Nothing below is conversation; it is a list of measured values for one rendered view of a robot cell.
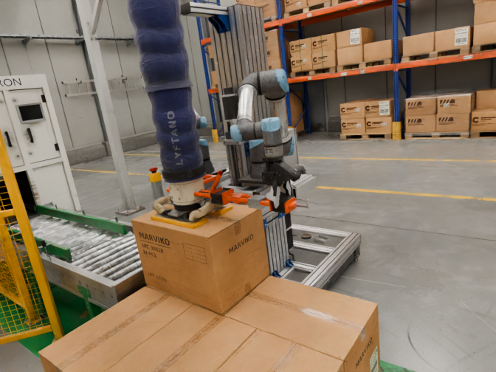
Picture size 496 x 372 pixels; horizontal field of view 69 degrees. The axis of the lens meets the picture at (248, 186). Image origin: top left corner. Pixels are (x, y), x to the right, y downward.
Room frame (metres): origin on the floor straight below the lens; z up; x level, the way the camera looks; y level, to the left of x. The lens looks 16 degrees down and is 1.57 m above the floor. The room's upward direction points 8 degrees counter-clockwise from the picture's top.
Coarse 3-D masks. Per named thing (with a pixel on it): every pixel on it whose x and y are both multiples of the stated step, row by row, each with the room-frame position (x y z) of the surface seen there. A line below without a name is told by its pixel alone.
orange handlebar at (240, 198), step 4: (204, 176) 2.09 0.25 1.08; (208, 176) 2.06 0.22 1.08; (212, 176) 2.02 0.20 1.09; (204, 180) 1.96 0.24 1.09; (208, 180) 1.98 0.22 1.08; (212, 180) 2.00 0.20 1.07; (168, 188) 1.88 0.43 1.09; (196, 192) 1.74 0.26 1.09; (208, 192) 1.73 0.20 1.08; (200, 196) 1.72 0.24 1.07; (204, 196) 1.69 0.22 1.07; (208, 196) 1.67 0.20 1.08; (228, 196) 1.59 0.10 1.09; (232, 196) 1.57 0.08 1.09; (236, 196) 1.56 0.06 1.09; (240, 196) 1.55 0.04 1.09; (244, 196) 1.57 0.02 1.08; (248, 196) 1.56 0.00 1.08; (228, 200) 1.59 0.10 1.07; (232, 200) 1.57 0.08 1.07; (236, 200) 1.55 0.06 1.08; (240, 200) 1.54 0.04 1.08; (244, 200) 1.52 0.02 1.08; (268, 200) 1.48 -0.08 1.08; (264, 204) 1.45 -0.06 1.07; (268, 204) 1.44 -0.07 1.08; (292, 204) 1.38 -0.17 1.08; (296, 204) 1.39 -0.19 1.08
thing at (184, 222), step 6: (168, 210) 1.78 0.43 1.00; (156, 216) 1.80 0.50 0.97; (162, 216) 1.77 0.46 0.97; (168, 216) 1.76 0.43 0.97; (174, 216) 1.75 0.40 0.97; (180, 216) 1.73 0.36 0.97; (186, 216) 1.68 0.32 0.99; (168, 222) 1.72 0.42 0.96; (174, 222) 1.69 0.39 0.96; (180, 222) 1.66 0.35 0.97; (186, 222) 1.65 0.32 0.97; (192, 222) 1.63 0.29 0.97; (198, 222) 1.63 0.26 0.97; (204, 222) 1.65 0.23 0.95; (192, 228) 1.60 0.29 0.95
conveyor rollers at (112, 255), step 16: (16, 224) 3.40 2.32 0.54; (32, 224) 3.34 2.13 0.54; (48, 224) 3.28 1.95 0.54; (64, 224) 3.22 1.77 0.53; (80, 224) 3.16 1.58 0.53; (48, 240) 2.85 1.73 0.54; (64, 240) 2.78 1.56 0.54; (80, 240) 2.71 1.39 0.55; (96, 240) 2.70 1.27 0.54; (112, 240) 2.63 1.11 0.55; (128, 240) 2.62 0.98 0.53; (80, 256) 2.41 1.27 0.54; (96, 256) 2.40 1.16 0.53; (112, 256) 2.32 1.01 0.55; (128, 256) 2.31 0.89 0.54; (96, 272) 2.11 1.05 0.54; (112, 272) 2.10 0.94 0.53; (128, 272) 2.09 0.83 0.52
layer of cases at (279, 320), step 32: (256, 288) 1.67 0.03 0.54; (288, 288) 1.63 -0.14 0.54; (96, 320) 1.57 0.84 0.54; (128, 320) 1.54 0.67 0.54; (160, 320) 1.50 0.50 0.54; (192, 320) 1.47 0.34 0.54; (224, 320) 1.43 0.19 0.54; (256, 320) 1.40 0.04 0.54; (288, 320) 1.37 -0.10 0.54; (320, 320) 1.34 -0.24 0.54; (352, 320) 1.32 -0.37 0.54; (64, 352) 1.36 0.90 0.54; (96, 352) 1.33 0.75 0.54; (128, 352) 1.31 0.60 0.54; (160, 352) 1.28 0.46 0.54; (192, 352) 1.25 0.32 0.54; (224, 352) 1.23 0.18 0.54; (256, 352) 1.20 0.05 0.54; (288, 352) 1.18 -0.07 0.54; (320, 352) 1.16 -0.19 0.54; (352, 352) 1.17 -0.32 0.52
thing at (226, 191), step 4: (220, 188) 1.69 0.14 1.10; (224, 188) 1.69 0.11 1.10; (228, 188) 1.68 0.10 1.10; (232, 188) 1.65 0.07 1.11; (212, 192) 1.65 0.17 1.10; (216, 192) 1.67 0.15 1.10; (220, 192) 1.66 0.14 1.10; (224, 192) 1.61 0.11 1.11; (228, 192) 1.62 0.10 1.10; (232, 192) 1.65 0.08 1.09; (212, 196) 1.63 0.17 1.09; (216, 196) 1.61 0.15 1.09; (220, 196) 1.59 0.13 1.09; (224, 196) 1.60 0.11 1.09; (212, 200) 1.63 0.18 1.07; (216, 200) 1.62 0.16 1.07; (220, 200) 1.61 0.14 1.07; (224, 200) 1.60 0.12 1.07; (224, 204) 1.60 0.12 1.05
